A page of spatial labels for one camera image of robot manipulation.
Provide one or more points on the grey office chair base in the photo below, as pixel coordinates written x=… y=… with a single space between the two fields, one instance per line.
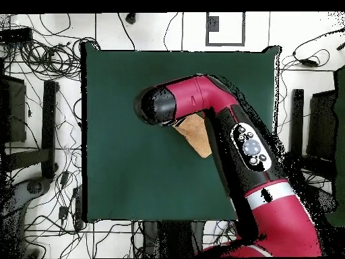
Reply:
x=35 y=187

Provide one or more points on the black upright bar stand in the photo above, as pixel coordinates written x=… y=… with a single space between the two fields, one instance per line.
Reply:
x=297 y=121
x=49 y=121

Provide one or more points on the long black power strip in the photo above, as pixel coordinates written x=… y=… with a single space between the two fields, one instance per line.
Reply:
x=16 y=35

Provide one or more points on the black box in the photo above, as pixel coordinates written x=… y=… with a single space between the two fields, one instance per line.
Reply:
x=16 y=108
x=322 y=121

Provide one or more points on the small black floor object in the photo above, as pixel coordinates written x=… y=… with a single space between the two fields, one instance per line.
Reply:
x=130 y=18

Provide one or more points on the dark green curtain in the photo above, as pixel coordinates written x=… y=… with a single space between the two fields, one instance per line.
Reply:
x=340 y=121

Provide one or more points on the grey square floor frame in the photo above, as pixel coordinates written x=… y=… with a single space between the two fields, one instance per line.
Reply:
x=207 y=32

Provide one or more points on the black cross beam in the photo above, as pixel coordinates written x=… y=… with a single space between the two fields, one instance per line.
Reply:
x=27 y=159

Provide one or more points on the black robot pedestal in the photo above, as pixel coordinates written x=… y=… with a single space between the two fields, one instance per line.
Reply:
x=172 y=240

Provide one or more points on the orange terry towel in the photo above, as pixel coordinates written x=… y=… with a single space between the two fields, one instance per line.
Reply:
x=196 y=135

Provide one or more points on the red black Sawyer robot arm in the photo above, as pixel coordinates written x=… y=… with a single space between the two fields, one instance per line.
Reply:
x=210 y=91

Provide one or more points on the dark green table cloth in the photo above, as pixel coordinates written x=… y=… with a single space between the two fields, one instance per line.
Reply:
x=121 y=162

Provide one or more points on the black power adapter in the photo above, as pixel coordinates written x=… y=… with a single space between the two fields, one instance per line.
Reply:
x=65 y=178
x=63 y=212

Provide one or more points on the narrow black power strip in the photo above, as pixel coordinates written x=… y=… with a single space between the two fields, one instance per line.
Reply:
x=78 y=207

